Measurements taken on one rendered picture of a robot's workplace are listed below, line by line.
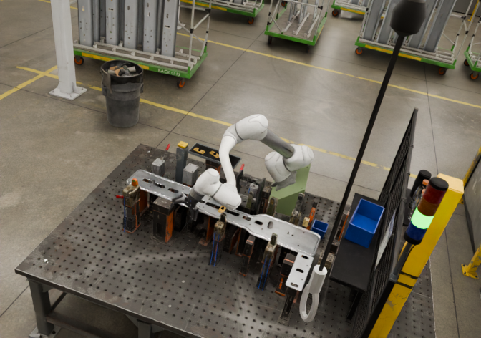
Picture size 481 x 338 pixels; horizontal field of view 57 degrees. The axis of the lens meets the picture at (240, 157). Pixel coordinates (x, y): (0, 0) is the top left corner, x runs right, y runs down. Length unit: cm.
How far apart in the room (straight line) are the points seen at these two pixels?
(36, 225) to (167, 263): 171
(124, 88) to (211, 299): 316
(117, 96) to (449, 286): 403
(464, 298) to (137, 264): 293
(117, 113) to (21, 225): 186
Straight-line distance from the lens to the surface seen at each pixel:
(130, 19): 707
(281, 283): 290
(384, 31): 944
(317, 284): 62
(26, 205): 464
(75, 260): 309
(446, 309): 440
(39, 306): 337
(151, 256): 307
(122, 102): 548
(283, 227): 296
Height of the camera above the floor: 295
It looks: 34 degrees down
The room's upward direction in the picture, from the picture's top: 9 degrees clockwise
